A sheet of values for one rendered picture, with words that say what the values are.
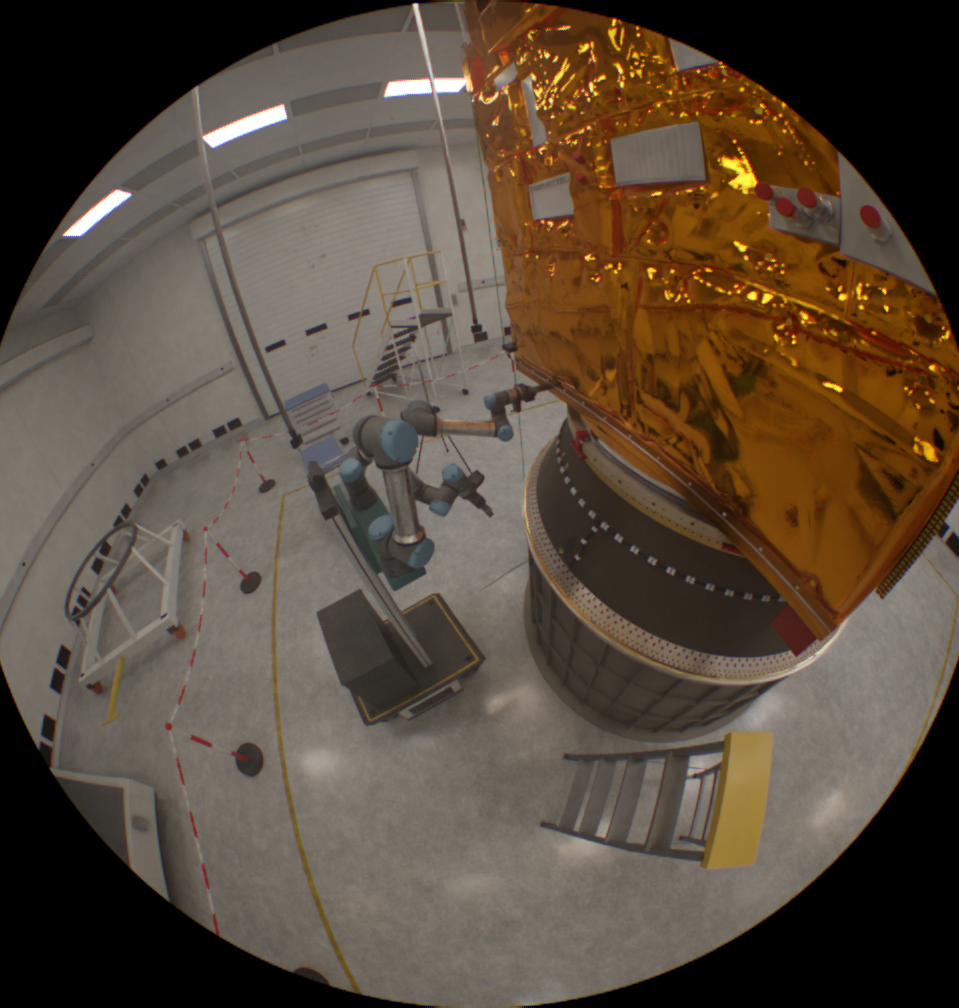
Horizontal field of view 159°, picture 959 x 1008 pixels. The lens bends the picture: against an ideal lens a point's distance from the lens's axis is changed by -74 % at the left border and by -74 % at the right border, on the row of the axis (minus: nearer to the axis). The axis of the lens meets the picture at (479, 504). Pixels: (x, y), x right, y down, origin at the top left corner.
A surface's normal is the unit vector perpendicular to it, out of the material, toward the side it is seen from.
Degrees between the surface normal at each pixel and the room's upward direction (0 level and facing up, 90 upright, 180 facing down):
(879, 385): 80
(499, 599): 0
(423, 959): 0
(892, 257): 90
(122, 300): 90
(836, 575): 92
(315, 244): 90
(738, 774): 0
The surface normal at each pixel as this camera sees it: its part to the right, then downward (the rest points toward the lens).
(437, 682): -0.15, -0.73
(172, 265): 0.36, 0.58
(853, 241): -0.93, 0.33
